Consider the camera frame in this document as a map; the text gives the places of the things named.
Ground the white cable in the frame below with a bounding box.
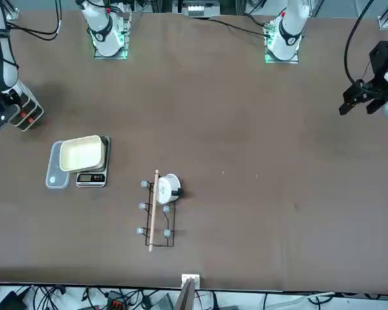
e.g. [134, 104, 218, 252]
[286, 291, 337, 306]

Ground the black cable on table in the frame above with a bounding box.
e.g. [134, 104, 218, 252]
[189, 15, 270, 37]

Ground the dark metal camera post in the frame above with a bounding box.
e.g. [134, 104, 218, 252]
[173, 277, 197, 310]

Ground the black power adapter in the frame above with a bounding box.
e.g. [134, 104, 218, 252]
[0, 290, 27, 310]

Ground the grey power strip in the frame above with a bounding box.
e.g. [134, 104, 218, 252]
[180, 0, 222, 17]

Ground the black wire cup rack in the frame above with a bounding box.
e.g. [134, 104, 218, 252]
[136, 169, 177, 253]

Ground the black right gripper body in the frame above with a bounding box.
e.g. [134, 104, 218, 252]
[0, 105, 20, 132]

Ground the white post base bracket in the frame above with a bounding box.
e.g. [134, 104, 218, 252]
[180, 273, 201, 288]

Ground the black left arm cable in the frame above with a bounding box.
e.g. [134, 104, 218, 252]
[344, 0, 376, 85]

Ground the clear plastic container lid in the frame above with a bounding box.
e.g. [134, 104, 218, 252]
[45, 140, 70, 190]

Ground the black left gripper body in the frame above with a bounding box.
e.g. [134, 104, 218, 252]
[361, 41, 388, 96]

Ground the white three-layer storage box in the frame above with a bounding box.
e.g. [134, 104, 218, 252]
[6, 82, 45, 132]

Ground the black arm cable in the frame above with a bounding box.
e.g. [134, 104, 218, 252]
[5, 0, 63, 41]
[344, 0, 376, 85]

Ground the silver digital kitchen scale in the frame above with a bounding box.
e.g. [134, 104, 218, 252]
[75, 134, 112, 188]

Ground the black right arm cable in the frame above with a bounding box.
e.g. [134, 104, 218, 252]
[5, 0, 63, 41]

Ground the orange black connector box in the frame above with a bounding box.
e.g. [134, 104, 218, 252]
[105, 290, 127, 310]

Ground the cream rectangular bowl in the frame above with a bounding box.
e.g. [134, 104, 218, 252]
[58, 134, 106, 173]

